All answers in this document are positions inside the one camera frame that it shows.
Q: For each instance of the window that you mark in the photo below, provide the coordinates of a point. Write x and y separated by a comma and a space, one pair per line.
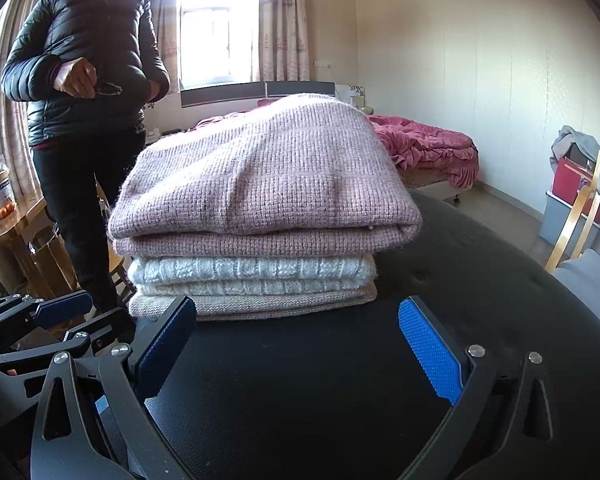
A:
215, 35

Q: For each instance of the blue-grey wooden armchair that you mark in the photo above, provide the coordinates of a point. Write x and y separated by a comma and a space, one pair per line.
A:
587, 272

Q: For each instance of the brown paper bag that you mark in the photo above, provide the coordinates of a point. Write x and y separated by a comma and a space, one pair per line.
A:
55, 265

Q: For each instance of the beige knit sweater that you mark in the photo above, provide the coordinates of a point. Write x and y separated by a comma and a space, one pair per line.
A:
280, 302

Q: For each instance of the wooden bed frame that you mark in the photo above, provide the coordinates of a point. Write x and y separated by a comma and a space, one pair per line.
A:
430, 185

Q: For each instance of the red bag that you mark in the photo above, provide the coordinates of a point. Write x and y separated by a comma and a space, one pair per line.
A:
570, 180

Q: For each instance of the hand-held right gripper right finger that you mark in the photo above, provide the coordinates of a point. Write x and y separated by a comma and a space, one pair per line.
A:
430, 355

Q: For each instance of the pink ruffled bedspread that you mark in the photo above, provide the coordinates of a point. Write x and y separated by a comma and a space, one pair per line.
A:
420, 145

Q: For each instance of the grey clothes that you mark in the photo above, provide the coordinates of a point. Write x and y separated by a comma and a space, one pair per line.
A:
577, 137

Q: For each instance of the white patterned box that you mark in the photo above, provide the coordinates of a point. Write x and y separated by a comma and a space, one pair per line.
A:
350, 96

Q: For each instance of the grey headboard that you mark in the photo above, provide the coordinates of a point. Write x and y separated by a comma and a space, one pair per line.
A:
220, 95

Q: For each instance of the wooden side table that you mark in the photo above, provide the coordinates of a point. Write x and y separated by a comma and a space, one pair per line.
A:
0, 245

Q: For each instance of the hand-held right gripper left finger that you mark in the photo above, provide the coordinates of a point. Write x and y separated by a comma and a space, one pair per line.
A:
165, 345

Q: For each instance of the patterned sheer curtain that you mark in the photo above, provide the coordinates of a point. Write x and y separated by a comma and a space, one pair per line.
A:
0, 125
280, 25
165, 35

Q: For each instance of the pink knit sweater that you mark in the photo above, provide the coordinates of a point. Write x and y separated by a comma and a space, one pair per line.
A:
260, 175

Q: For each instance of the dark eyeglasses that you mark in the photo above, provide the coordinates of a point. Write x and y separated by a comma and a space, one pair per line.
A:
111, 91

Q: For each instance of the small orange fruit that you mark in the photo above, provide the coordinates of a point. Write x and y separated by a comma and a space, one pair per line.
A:
8, 210

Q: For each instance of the grey storage bin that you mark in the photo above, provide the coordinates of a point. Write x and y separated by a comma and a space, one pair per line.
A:
555, 220

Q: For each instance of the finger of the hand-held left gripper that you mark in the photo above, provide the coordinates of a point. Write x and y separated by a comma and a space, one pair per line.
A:
62, 307
105, 330

